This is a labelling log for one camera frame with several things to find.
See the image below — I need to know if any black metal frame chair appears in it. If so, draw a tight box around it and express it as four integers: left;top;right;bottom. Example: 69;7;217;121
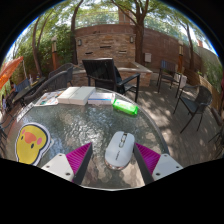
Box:
0;113;11;158

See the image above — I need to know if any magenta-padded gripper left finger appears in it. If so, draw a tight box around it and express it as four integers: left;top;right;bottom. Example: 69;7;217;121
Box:
41;142;94;186

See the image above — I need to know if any blue and white box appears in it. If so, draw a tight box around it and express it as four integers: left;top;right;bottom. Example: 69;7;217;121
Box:
87;92;116;106

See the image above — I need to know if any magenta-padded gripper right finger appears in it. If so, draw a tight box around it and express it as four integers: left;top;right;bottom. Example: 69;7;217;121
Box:
133;142;184;186

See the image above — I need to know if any blue patio chair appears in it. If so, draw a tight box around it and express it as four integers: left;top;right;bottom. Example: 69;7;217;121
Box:
14;78;31;93

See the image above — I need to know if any black slatted chair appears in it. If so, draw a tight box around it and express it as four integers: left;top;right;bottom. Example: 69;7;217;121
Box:
82;57;141;103

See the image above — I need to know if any yellow bird-shaped mouse pad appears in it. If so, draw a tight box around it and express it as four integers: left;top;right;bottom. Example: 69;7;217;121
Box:
14;122;54;167

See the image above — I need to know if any wooden slat fence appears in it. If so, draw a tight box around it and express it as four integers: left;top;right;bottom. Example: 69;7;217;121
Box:
186;68;223;113

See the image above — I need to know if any orange parasol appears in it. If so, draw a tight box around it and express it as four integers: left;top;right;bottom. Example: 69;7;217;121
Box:
0;55;25;91

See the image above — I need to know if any black mesh metal chair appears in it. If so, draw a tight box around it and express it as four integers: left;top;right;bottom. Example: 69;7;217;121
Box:
173;84;214;134

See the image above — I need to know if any white computer mouse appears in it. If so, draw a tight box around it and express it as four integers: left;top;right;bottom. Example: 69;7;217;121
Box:
104;130;136;171

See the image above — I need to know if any dark woven armchair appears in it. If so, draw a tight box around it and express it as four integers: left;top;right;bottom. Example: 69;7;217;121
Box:
48;62;75;88
23;70;69;104

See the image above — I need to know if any green wipes pack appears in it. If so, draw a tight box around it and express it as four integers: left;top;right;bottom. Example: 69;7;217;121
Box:
112;98;139;117

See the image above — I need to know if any dark round patio table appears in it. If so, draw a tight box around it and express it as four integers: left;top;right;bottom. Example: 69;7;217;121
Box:
11;77;46;104

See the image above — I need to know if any blue-backed metal chair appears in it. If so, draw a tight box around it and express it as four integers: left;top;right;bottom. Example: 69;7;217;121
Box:
156;59;181;98

